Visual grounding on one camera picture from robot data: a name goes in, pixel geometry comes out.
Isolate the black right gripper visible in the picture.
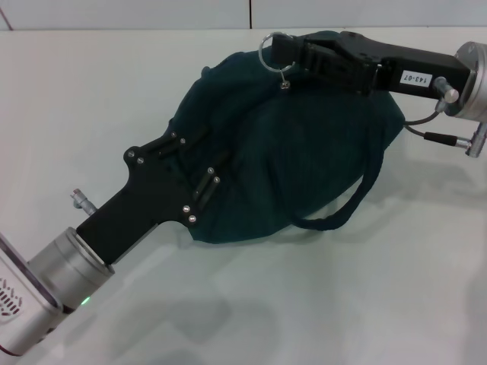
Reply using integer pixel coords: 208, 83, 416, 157
271, 31, 472, 103

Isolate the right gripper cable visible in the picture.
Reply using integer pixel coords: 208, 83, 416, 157
403, 112, 487, 157

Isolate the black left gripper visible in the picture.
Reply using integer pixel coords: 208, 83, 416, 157
75, 124, 231, 266

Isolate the dark teal insulated lunch bag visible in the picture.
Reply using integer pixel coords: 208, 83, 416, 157
167, 29, 406, 245

